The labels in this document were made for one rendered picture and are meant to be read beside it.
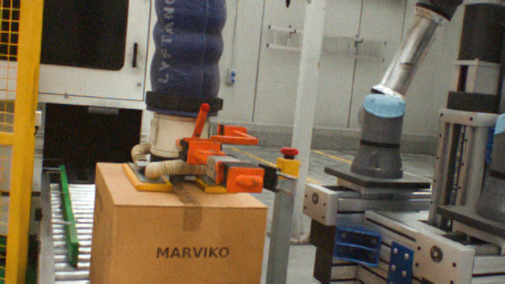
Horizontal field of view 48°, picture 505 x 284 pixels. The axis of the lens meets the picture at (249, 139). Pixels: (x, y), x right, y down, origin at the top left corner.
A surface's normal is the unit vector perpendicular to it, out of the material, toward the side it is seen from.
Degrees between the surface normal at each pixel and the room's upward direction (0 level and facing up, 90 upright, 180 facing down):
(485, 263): 90
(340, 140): 90
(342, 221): 90
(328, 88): 90
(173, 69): 74
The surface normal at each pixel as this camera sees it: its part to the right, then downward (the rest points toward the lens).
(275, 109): 0.39, 0.14
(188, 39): 0.10, -0.23
